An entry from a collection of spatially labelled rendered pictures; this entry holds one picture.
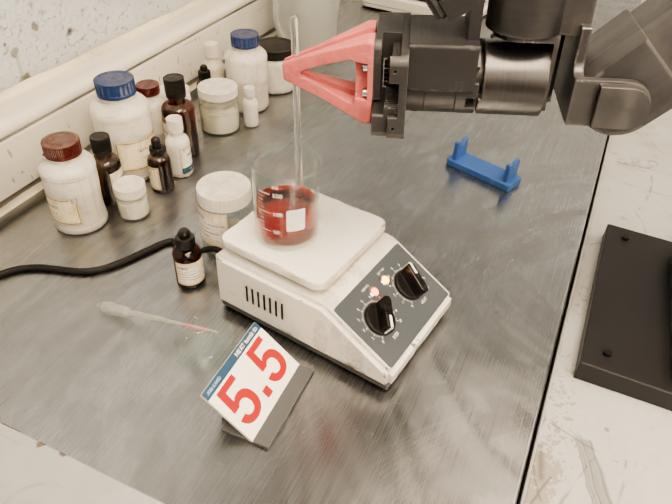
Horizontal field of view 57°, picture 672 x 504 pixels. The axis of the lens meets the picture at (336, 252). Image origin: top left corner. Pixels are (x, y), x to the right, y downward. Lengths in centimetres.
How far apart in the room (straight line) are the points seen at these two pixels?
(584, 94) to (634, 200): 43
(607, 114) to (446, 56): 12
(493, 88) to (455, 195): 35
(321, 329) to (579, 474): 24
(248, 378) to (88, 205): 31
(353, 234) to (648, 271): 33
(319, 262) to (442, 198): 30
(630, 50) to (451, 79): 12
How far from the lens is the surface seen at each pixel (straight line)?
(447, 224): 77
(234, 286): 61
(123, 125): 81
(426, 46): 47
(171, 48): 102
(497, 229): 78
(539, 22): 48
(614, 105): 50
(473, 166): 88
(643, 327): 68
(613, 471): 58
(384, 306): 56
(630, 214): 88
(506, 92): 50
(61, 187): 74
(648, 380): 63
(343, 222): 61
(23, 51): 88
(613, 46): 52
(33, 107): 84
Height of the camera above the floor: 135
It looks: 39 degrees down
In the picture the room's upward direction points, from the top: 3 degrees clockwise
